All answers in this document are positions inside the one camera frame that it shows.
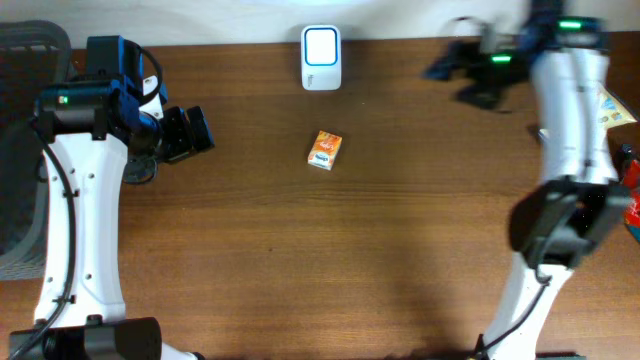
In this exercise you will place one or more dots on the blue mouthwash bottle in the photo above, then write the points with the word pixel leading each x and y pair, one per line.
pixel 633 230

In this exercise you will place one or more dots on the white barcode scanner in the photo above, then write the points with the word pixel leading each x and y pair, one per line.
pixel 321 57

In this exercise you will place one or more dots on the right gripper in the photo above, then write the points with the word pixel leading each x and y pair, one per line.
pixel 489 71

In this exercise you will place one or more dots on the yellow chips bag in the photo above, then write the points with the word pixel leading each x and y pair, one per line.
pixel 612 112

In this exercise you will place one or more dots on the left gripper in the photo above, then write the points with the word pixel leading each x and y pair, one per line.
pixel 185 141

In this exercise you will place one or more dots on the small orange box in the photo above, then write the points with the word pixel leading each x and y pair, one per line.
pixel 324 150

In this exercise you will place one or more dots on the orange red snack bag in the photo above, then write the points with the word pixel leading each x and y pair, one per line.
pixel 631 181

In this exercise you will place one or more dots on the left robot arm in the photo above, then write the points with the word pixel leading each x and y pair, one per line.
pixel 107 127

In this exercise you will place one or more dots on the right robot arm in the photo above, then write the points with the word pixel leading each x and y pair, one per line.
pixel 579 198

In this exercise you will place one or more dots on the grey plastic mesh basket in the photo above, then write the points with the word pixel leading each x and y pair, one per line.
pixel 34 54

